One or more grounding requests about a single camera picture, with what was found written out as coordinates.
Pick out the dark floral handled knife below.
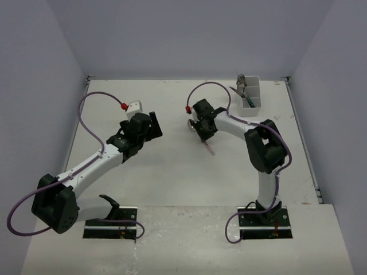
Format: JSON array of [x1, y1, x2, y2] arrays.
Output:
[[236, 85, 247, 98]]

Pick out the all-silver fork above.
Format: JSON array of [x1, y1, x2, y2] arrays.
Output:
[[238, 74, 247, 87]]

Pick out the pink handled knife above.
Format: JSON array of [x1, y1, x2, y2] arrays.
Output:
[[230, 87, 244, 97]]

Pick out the teal handled spoon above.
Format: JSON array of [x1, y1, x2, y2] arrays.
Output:
[[237, 84, 255, 108]]

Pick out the pink handled fork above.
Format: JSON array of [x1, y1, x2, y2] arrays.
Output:
[[242, 75, 248, 87]]

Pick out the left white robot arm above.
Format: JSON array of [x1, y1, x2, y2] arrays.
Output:
[[31, 112, 163, 234]]

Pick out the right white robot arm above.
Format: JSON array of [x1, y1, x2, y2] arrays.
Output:
[[185, 99, 290, 225]]

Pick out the white three-compartment utensil holder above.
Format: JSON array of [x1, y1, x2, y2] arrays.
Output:
[[237, 76, 261, 117]]

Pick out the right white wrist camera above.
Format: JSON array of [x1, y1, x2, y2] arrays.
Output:
[[192, 109, 200, 123]]

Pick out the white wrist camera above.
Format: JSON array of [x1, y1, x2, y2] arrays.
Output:
[[126, 100, 143, 120], [192, 109, 200, 123]]

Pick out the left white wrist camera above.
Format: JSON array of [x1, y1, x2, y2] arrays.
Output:
[[126, 100, 143, 120]]

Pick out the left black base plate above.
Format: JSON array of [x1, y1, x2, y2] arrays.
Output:
[[83, 206, 138, 240]]

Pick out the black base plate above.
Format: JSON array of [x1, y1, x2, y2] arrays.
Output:
[[237, 202, 293, 240], [83, 206, 138, 240]]

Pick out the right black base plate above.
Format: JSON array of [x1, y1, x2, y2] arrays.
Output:
[[237, 202, 293, 240]]

